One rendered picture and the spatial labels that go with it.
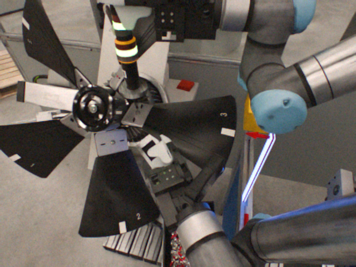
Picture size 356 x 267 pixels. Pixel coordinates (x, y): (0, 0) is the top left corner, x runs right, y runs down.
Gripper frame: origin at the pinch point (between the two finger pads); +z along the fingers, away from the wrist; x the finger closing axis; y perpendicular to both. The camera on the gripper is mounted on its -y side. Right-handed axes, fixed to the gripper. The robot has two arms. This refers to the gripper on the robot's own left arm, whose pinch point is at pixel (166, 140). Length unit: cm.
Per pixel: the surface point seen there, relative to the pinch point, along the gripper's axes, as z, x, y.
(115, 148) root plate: 9.4, 6.6, 13.0
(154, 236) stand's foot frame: 18, 108, 18
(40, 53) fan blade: 39.5, -11.9, 23.9
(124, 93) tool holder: 9.4, -10.2, 5.4
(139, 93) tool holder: 8.0, -9.6, 2.1
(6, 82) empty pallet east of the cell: 245, 89, 122
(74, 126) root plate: 19.0, 2.0, 21.7
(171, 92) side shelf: 58, 34, -20
